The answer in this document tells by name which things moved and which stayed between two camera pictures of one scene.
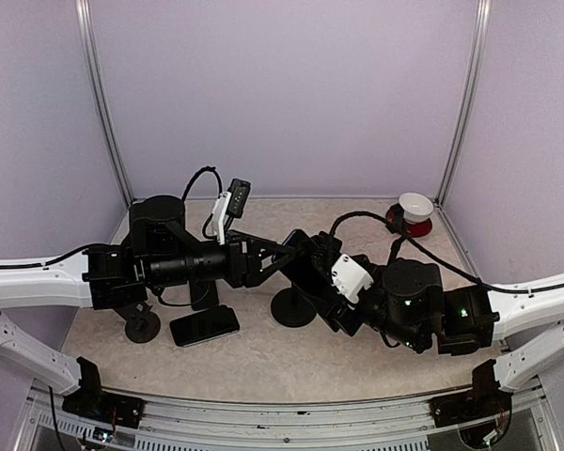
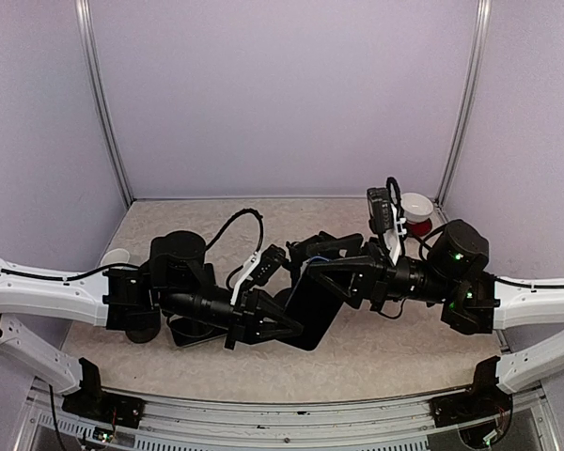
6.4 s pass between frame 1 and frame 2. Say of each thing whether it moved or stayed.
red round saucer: stayed
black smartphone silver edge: stayed
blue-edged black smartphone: moved
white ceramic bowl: stayed
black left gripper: moved
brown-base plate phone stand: stayed
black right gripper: moved
